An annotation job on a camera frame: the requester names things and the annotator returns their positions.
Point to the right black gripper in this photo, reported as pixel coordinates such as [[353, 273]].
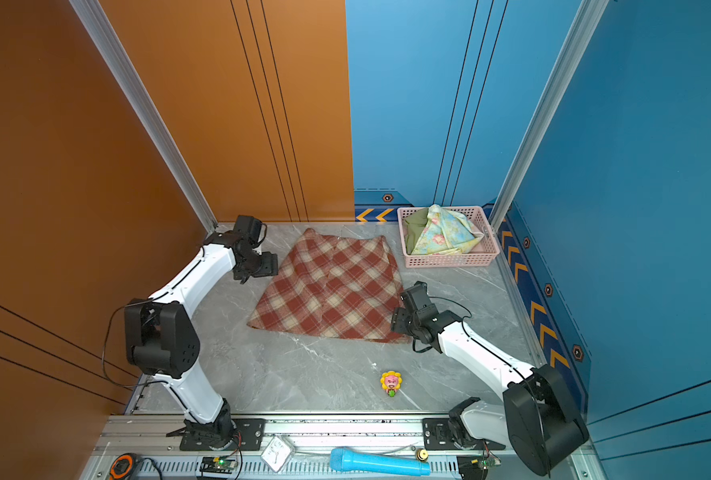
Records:
[[397, 320]]

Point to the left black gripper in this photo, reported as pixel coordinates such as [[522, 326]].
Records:
[[270, 268]]

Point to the red plaid skirt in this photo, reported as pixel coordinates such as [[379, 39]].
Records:
[[334, 287]]

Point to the pink perforated plastic basket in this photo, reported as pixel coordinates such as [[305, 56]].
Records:
[[482, 255]]

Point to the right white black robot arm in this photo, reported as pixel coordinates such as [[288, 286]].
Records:
[[538, 417]]

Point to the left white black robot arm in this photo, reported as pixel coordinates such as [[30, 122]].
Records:
[[162, 342]]

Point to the yellow sunflower toy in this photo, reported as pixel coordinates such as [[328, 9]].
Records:
[[391, 382]]

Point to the floral pastel skirt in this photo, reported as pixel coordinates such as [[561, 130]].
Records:
[[447, 233]]

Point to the olive green skirt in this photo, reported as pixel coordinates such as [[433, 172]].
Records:
[[414, 226]]

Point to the small brass cylinder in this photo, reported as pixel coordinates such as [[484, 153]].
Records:
[[422, 455]]

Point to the right green circuit board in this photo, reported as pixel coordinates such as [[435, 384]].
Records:
[[487, 462]]

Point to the green circuit board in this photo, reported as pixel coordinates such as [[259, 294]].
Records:
[[219, 466], [487, 462]]

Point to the cyan toy microphone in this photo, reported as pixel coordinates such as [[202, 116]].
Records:
[[345, 460]]

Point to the white square card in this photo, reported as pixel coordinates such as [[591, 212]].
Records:
[[277, 453]]

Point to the left green circuit board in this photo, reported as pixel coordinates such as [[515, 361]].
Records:
[[219, 466]]

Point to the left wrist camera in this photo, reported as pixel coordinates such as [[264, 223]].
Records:
[[251, 229]]

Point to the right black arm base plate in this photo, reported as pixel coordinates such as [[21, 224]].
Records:
[[444, 433]]

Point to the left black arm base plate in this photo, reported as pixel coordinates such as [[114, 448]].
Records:
[[245, 434]]

